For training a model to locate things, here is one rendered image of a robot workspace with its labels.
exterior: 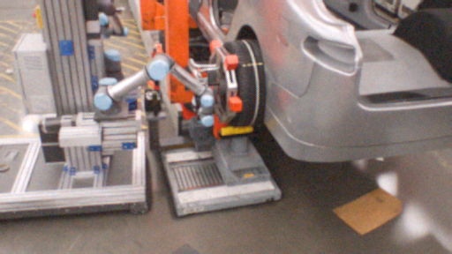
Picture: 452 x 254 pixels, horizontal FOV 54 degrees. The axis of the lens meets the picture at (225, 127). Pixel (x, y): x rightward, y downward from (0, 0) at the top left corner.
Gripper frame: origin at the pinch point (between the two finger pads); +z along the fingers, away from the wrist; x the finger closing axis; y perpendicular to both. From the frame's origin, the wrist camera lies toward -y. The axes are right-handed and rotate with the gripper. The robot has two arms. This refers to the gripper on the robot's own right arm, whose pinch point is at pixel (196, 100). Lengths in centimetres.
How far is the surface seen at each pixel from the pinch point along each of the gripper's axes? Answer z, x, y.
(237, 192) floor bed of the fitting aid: -19, -30, -75
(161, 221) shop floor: -29, 32, -83
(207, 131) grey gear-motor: 36, -17, -50
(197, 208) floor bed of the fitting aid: -27, 5, -77
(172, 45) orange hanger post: 56, 7, 22
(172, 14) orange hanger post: 56, 7, 47
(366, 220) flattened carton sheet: -64, -119, -82
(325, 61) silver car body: -81, -51, 60
